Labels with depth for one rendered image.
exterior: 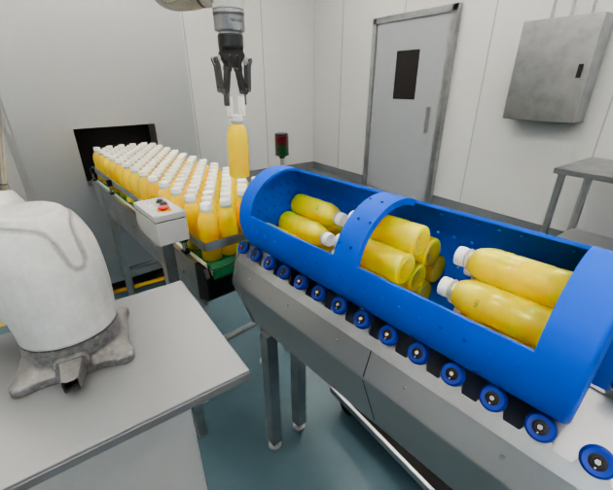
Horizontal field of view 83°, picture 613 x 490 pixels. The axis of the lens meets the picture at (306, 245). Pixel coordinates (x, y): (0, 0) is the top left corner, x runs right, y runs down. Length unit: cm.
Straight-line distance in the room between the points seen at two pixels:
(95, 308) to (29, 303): 9
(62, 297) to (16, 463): 22
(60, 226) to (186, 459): 52
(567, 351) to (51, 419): 74
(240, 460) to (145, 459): 99
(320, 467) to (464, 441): 102
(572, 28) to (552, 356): 348
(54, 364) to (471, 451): 74
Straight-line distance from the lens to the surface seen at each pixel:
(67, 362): 72
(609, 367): 121
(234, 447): 181
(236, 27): 120
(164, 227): 117
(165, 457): 84
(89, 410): 67
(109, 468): 80
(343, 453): 178
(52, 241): 65
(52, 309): 67
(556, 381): 62
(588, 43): 386
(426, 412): 82
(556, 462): 75
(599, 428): 84
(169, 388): 64
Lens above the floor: 147
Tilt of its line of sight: 25 degrees down
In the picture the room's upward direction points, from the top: straight up
